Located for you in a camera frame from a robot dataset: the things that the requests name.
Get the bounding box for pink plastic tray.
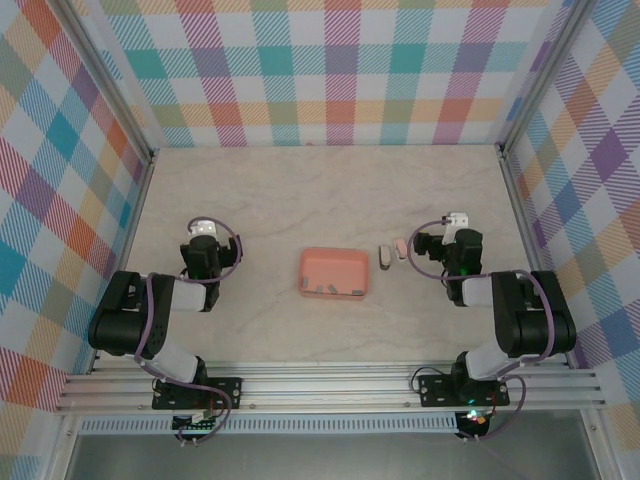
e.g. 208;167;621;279
298;246;372;301

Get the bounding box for aluminium side rail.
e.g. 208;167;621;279
497;147;581;374
87;149;161;376

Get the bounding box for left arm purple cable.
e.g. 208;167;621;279
133;216;246;446

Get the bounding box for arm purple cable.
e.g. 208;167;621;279
407;219;559;444
133;216;246;446

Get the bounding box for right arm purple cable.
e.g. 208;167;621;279
407;219;559;444

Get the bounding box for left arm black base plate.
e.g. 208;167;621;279
151;375;245;411

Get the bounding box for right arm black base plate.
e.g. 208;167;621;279
417;373;511;408

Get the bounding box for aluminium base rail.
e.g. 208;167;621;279
53;362;606;416

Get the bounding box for white slotted cable duct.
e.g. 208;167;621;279
79;412;459;436

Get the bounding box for aluminium corner post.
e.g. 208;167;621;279
52;0;159;166
494;0;601;161

